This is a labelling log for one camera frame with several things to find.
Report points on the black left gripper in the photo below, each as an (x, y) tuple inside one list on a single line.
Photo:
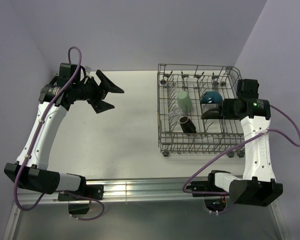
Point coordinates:
[(98, 104)]

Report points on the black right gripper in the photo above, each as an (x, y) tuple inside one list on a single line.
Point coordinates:
[(226, 112)]

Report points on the blue bowl with tan interior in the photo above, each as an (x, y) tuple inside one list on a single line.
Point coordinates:
[(211, 97)]

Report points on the light green cup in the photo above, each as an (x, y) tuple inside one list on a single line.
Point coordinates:
[(184, 101)]

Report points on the dark brown mug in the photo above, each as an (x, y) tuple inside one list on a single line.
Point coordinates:
[(187, 125)]

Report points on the clear drinking glass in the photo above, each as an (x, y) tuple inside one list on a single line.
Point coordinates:
[(175, 113)]

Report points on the black square floral plate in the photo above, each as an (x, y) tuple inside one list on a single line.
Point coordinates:
[(214, 113)]

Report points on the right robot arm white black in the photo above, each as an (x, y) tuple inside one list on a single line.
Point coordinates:
[(258, 186)]

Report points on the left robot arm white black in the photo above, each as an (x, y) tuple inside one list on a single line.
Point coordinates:
[(30, 171)]

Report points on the grey wire dish rack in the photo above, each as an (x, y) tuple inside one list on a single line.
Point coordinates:
[(213, 135)]

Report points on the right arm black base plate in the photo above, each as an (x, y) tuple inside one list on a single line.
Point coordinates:
[(215, 201)]

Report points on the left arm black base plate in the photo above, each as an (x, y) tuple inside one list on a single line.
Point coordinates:
[(80, 201)]

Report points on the aluminium rail frame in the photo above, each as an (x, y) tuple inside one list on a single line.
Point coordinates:
[(119, 148)]

